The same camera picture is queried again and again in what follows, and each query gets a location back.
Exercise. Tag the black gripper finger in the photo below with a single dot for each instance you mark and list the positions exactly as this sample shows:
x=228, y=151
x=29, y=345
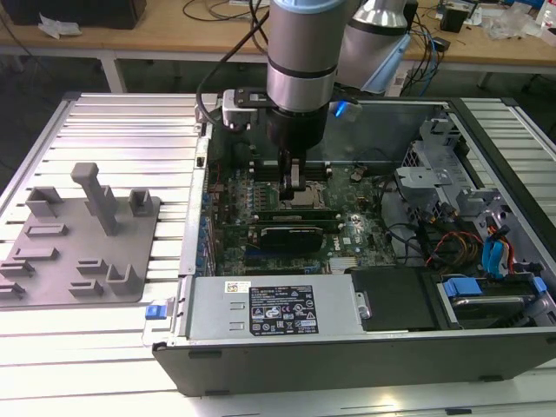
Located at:
x=302, y=174
x=286, y=178

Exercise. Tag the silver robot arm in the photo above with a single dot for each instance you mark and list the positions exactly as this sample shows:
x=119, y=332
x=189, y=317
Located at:
x=299, y=52

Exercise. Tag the black RAM slot row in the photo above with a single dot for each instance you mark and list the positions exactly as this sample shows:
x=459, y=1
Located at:
x=265, y=170

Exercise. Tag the silver CPU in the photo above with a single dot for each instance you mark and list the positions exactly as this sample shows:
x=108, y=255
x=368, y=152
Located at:
x=312, y=199

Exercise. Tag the round coin battery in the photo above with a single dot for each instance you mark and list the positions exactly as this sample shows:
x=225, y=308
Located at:
x=356, y=175

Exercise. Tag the green motherboard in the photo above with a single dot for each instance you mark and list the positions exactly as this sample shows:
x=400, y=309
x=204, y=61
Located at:
x=369, y=226

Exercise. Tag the grey case corner latch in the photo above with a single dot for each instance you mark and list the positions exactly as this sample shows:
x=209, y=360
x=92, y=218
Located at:
x=207, y=101

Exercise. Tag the silver finned heat sink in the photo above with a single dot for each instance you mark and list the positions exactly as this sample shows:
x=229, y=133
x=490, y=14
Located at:
x=345, y=264

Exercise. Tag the grey metal drive cage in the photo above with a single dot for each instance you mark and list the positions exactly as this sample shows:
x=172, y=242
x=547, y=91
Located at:
x=423, y=178

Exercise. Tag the silver power supply unit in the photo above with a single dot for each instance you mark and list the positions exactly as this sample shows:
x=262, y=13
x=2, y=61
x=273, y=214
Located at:
x=217, y=313

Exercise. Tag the black plastic shroud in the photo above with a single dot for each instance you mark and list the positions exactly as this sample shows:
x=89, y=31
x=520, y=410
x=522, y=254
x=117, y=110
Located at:
x=391, y=299

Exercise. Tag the small black box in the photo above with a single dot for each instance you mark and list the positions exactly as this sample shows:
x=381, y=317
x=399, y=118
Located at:
x=442, y=44

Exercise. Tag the blue plastic case latch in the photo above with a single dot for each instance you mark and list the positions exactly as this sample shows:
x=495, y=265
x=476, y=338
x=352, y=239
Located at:
x=156, y=313

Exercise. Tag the black open PC case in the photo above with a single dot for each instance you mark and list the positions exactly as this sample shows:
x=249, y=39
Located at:
x=304, y=365

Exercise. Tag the hard disk blue carrier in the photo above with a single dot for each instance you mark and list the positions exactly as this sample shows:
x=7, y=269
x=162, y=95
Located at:
x=460, y=287

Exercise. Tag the grey plastic parts rack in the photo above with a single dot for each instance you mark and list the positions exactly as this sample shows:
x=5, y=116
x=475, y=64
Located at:
x=87, y=243

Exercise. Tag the clear plastic bags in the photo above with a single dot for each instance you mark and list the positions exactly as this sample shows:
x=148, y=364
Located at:
x=506, y=26

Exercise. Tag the white crumpled paper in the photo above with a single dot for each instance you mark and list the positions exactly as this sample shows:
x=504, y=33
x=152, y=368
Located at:
x=58, y=28

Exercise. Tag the large black box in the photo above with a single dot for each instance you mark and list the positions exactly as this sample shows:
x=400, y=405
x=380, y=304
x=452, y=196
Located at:
x=65, y=13

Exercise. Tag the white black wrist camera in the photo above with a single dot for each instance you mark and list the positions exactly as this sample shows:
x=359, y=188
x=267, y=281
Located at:
x=236, y=113

